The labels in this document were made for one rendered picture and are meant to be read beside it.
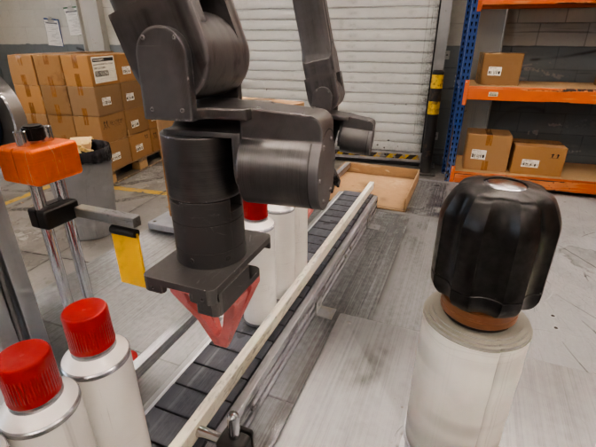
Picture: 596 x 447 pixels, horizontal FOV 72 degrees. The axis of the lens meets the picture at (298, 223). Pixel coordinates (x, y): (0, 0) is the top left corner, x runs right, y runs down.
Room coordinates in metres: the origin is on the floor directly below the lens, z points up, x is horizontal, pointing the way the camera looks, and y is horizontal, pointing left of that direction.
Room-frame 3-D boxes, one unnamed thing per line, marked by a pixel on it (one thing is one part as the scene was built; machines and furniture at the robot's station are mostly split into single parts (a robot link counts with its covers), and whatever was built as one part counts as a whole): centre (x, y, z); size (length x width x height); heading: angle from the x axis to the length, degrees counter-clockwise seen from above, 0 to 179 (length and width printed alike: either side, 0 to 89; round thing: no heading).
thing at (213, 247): (0.30, 0.07, 1.13); 0.10 x 0.07 x 0.07; 158
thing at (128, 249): (0.32, 0.15, 1.09); 0.03 x 0.01 x 0.06; 68
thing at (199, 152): (0.30, 0.07, 1.19); 0.07 x 0.06 x 0.07; 74
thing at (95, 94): (4.25, 2.01, 0.57); 1.20 x 0.85 x 1.14; 166
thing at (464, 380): (0.28, -0.15, 1.03); 0.09 x 0.09 x 0.30
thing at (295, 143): (0.30, 0.03, 1.22); 0.11 x 0.09 x 0.12; 74
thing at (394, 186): (1.24, -0.24, 0.85); 0.30 x 0.26 x 0.04; 158
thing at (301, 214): (0.63, 0.01, 0.98); 0.05 x 0.05 x 0.20
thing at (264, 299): (0.51, 0.06, 0.98); 0.05 x 0.05 x 0.20
